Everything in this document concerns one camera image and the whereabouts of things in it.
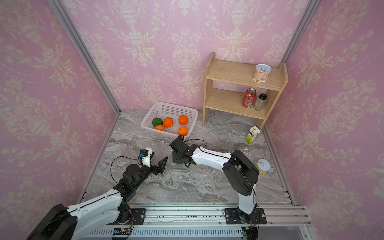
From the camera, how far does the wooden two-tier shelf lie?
2.49 ft

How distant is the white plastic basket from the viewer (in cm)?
106

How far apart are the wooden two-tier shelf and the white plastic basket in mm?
124
